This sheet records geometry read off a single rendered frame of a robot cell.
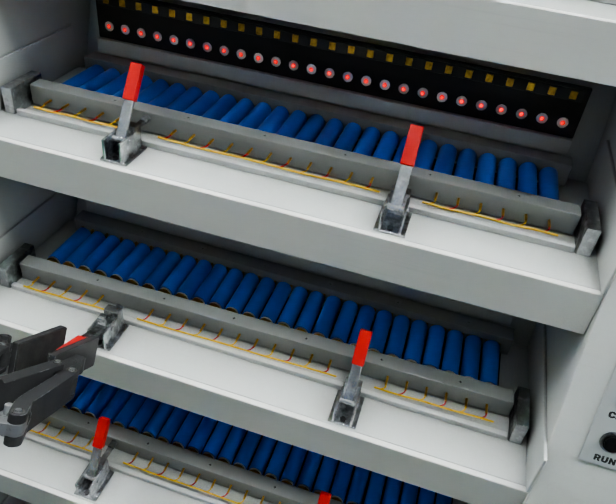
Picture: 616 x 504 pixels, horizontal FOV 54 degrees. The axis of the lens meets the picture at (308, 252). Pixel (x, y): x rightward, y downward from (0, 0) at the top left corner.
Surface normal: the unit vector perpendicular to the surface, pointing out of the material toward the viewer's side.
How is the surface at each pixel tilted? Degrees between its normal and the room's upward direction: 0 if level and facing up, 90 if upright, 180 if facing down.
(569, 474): 90
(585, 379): 90
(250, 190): 19
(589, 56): 109
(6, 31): 90
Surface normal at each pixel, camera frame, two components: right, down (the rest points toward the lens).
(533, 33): -0.29, 0.56
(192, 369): 0.10, -0.78
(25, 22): 0.95, 0.25
